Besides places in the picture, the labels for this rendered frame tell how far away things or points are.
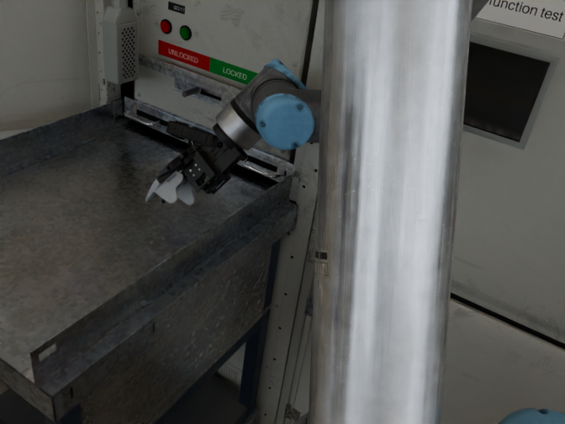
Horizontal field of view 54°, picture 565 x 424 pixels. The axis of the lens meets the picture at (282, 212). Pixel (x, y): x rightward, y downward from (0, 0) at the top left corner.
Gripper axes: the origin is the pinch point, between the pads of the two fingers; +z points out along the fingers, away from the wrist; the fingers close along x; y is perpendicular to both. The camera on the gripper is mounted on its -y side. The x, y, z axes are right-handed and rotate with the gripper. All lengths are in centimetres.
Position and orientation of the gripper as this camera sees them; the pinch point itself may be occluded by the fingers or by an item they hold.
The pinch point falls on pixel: (156, 195)
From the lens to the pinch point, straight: 116.5
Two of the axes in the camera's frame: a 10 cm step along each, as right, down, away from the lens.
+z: -7.2, 6.5, 2.5
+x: 3.5, 0.3, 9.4
